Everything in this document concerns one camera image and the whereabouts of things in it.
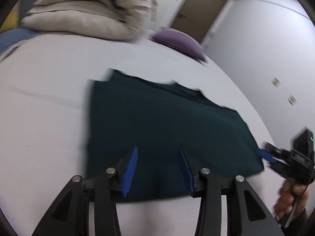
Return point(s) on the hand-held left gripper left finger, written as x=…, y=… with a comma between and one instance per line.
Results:
x=130, y=172

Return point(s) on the bed with white sheet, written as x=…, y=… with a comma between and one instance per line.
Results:
x=44, y=118

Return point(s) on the yellow pillow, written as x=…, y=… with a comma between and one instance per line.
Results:
x=9, y=21

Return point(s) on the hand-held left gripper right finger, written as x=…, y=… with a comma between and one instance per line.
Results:
x=186, y=172

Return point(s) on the dark green sweater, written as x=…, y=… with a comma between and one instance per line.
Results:
x=157, y=127

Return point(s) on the brown door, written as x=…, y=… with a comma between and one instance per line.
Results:
x=199, y=7

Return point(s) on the person's right hand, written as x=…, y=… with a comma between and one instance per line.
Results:
x=286, y=194

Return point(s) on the beige wall socket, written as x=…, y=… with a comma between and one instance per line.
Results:
x=292, y=99
x=275, y=81

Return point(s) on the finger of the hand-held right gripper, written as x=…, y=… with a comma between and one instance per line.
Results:
x=267, y=155
x=272, y=148

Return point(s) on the purple pillow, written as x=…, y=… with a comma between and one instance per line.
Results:
x=179, y=41

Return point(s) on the folded beige duvet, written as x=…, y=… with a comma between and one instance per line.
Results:
x=93, y=9

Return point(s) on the blue quilt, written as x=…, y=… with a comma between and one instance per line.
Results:
x=14, y=38

